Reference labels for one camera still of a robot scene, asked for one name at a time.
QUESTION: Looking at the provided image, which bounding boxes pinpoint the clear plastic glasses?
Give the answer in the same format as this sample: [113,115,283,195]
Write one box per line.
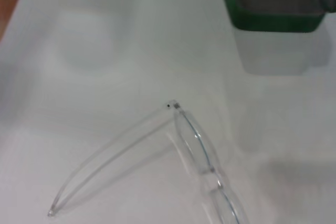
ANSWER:
[47,99,250,224]

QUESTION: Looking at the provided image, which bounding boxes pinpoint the green glasses case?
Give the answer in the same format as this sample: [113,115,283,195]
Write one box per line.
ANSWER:
[216,0,336,34]

